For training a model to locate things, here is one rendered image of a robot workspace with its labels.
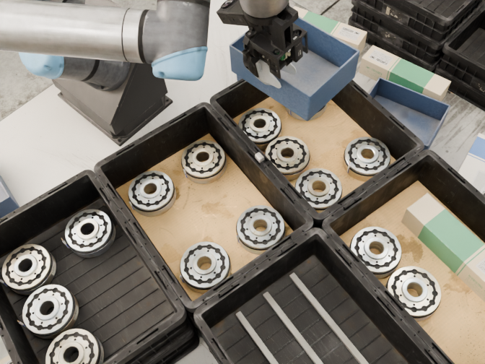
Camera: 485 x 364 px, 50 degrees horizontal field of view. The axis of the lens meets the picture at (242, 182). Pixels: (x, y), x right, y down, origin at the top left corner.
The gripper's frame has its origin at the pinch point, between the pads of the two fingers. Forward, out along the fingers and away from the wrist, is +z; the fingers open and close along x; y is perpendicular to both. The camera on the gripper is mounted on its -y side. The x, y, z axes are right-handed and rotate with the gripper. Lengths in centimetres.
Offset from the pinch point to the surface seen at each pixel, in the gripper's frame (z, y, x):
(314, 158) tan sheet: 29.4, 7.2, 3.9
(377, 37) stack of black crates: 85, -30, 81
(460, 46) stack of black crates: 86, -4, 98
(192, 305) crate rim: 14.2, 16.2, -39.1
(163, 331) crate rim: 13, 16, -46
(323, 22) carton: 41, -25, 45
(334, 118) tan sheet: 30.9, 2.9, 16.1
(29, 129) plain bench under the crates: 38, -63, -38
